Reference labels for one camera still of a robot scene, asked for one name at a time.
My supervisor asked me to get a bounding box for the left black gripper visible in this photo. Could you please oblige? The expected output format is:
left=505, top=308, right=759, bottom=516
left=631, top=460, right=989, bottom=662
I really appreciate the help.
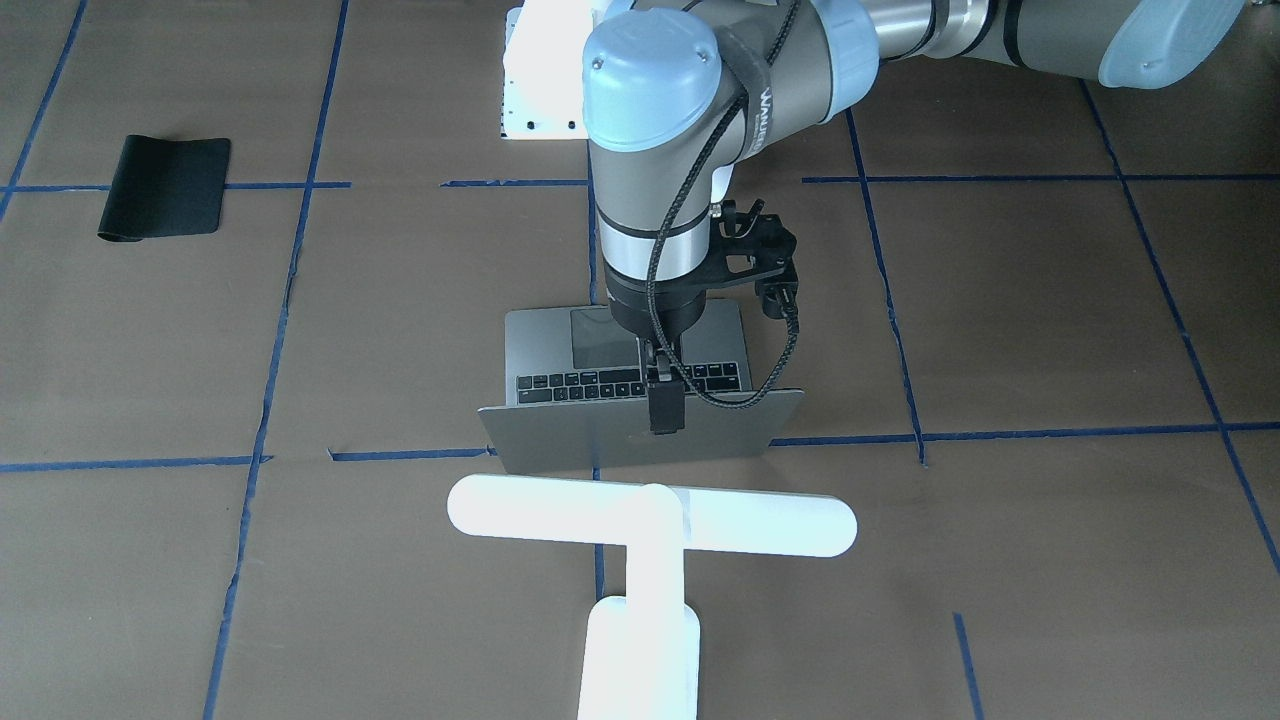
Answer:
left=608, top=284, right=707, bottom=436

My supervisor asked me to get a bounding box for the grey laptop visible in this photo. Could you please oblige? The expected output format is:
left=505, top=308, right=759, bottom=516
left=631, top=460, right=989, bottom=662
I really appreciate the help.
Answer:
left=477, top=305, right=804, bottom=475

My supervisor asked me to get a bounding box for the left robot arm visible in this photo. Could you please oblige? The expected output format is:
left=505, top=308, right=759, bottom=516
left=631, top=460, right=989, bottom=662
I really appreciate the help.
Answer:
left=580, top=1, right=1243, bottom=436

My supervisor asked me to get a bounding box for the white desk lamp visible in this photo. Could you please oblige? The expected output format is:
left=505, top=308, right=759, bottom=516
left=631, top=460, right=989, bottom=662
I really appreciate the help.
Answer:
left=447, top=474, right=858, bottom=719

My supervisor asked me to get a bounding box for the black mouse pad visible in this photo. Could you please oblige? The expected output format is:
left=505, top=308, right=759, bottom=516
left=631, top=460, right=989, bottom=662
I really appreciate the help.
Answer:
left=97, top=135, right=232, bottom=243

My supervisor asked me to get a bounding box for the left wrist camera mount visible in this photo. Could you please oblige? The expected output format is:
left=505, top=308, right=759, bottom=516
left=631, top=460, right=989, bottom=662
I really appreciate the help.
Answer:
left=695, top=199, right=799, bottom=320

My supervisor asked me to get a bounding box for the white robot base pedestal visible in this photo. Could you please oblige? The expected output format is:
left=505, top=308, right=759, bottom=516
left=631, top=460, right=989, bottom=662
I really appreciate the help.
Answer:
left=500, top=1, right=611, bottom=141

